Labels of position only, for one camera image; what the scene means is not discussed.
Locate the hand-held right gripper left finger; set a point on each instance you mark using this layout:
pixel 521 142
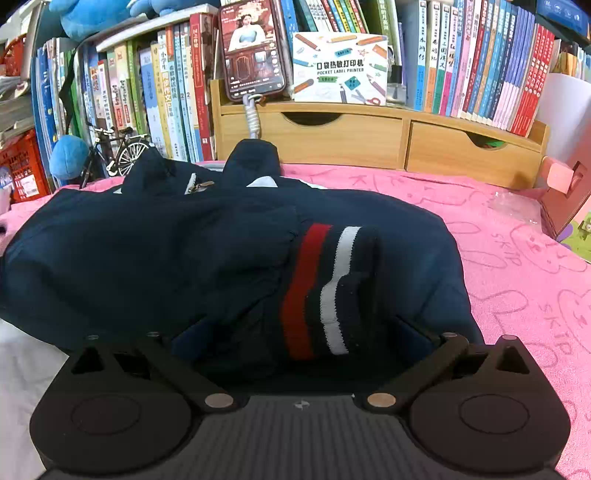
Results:
pixel 175 364

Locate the small red plastic basket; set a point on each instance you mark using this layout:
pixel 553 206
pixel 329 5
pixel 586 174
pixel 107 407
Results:
pixel 11 55

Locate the white and navy jacket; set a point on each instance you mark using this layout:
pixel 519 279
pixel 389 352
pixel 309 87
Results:
pixel 184 258

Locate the clear plastic wrapper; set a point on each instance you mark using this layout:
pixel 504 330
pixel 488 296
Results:
pixel 515 205

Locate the large red plastic crate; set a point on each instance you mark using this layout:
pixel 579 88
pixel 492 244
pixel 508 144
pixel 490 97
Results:
pixel 25 170

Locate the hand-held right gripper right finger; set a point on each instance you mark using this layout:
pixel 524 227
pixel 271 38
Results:
pixel 413 341

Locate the pink folding stand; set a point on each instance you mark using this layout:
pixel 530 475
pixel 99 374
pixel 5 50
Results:
pixel 561 198

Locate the blue plush ball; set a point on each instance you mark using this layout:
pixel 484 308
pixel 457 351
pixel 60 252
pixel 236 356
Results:
pixel 68 157

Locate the green picture book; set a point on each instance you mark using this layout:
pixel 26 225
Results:
pixel 577 240

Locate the smartphone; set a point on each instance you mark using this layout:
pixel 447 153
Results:
pixel 251 46

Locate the stack of magazines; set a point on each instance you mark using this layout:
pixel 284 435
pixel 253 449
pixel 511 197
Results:
pixel 14 110

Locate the white printed cardboard box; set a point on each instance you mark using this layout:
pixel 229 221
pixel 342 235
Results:
pixel 339 69

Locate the miniature bicycle model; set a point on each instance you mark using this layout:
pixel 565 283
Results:
pixel 131 154

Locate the round blue paper fan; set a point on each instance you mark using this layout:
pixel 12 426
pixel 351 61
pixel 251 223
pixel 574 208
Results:
pixel 5 184

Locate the wooden drawer organizer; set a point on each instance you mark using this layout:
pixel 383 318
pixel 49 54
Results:
pixel 346 143

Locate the row of colourful books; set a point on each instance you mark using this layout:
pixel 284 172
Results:
pixel 461 60

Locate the blue plush toy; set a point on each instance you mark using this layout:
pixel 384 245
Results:
pixel 101 14

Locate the white paper sheet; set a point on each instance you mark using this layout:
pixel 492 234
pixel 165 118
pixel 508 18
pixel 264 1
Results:
pixel 565 115

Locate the pink towel blanket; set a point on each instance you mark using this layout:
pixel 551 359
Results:
pixel 508 277

